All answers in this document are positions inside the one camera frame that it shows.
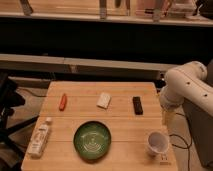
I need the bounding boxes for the black rectangular block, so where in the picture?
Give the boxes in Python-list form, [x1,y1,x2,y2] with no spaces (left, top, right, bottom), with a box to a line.
[133,97,143,115]

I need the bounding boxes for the black office chair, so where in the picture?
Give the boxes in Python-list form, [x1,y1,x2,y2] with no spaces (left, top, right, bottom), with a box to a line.
[0,72,38,159]

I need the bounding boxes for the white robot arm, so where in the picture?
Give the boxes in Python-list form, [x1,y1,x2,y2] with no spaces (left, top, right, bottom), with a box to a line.
[159,61,213,125]

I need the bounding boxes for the white plastic bottle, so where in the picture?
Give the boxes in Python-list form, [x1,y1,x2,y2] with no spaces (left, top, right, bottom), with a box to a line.
[27,117,52,158]

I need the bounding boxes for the wooden upper shelf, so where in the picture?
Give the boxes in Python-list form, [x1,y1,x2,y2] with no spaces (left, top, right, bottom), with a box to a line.
[0,0,213,28]

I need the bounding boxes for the green ceramic bowl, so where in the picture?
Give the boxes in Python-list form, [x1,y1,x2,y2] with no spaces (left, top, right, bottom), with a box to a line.
[73,121,111,161]

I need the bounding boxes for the white sponge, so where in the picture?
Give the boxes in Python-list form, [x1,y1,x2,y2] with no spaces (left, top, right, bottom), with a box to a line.
[97,93,111,109]

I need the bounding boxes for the orange carrot toy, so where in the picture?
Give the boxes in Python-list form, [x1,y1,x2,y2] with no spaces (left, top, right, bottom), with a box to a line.
[59,94,67,111]

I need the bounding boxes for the black floor cable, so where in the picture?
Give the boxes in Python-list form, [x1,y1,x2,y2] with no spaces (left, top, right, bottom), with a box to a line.
[168,112,193,171]

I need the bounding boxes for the grey metal bench rail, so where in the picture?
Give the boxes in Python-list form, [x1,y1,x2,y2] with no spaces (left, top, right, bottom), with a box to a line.
[0,53,175,73]

